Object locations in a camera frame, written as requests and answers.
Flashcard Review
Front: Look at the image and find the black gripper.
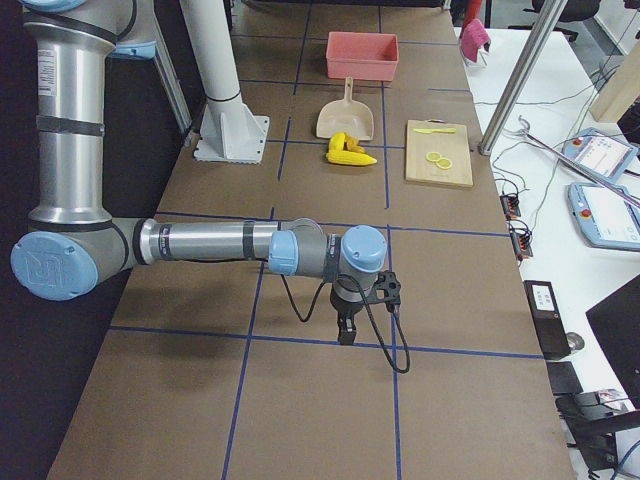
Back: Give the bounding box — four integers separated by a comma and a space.
330, 285, 364, 345

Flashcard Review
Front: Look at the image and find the yellow corn cob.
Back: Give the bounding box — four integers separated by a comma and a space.
326, 150, 377, 166

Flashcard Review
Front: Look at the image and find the brown ginger root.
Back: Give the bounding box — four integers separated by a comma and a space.
344, 134, 366, 154

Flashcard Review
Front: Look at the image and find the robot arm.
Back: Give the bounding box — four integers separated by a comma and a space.
11, 1, 399, 345

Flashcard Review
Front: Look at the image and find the pink plastic bin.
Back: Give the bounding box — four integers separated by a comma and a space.
325, 31, 399, 82

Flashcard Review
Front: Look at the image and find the lemon slice near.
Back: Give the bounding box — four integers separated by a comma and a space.
436, 157, 452, 170

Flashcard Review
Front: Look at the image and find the lemon slice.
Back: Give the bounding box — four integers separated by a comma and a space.
425, 152, 441, 162
436, 157, 452, 170

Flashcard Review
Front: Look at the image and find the lemon slice far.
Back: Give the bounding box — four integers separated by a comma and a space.
425, 152, 441, 162

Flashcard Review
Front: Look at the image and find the black power box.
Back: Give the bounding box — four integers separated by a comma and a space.
523, 280, 571, 360

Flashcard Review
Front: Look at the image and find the wooden cutting board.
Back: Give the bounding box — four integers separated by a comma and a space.
405, 120, 474, 188

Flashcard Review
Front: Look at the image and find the yellow plastic knife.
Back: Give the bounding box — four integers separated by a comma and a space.
412, 127, 457, 134

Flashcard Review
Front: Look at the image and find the teach pendant near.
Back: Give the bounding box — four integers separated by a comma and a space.
567, 182, 639, 252

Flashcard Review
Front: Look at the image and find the teach pendant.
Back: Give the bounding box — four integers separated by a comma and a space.
567, 182, 639, 252
562, 127, 638, 183

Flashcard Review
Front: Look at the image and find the teach pendant far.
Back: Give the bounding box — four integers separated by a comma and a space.
562, 127, 638, 183

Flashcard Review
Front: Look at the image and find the magenta cloth on stand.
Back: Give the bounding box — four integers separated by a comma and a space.
459, 19, 491, 64

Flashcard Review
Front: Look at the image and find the black camera cable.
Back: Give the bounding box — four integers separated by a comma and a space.
279, 272, 412, 374

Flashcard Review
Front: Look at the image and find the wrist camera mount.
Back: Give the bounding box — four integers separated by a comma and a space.
369, 270, 401, 312

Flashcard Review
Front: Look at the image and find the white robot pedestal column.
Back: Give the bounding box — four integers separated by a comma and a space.
181, 0, 270, 164

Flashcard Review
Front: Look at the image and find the aluminium frame post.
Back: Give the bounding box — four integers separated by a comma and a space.
478, 0, 568, 156

